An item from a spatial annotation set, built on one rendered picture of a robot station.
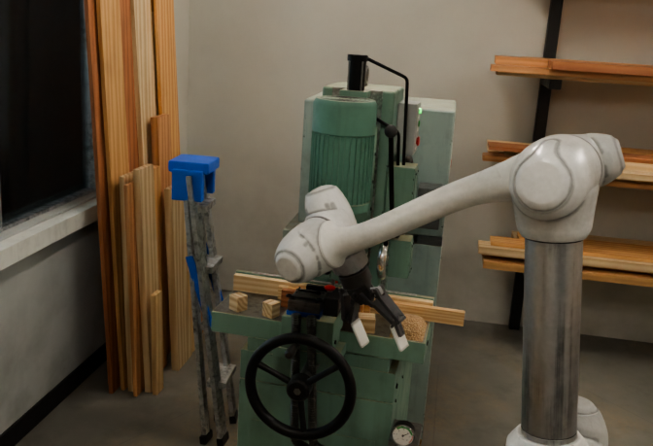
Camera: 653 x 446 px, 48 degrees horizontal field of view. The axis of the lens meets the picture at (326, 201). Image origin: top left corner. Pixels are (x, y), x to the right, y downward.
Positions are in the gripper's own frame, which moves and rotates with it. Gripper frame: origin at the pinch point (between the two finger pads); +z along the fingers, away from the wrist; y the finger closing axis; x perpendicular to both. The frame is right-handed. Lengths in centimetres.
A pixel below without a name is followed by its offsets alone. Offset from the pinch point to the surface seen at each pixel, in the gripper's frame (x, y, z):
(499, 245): -185, 107, 62
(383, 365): -8.3, 13.8, 13.2
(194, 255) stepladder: -28, 122, -14
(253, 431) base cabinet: 17, 49, 22
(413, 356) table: -13.3, 6.5, 12.7
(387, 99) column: -52, 20, -49
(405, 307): -26.0, 16.5, 5.5
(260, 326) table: 6.6, 38.8, -6.6
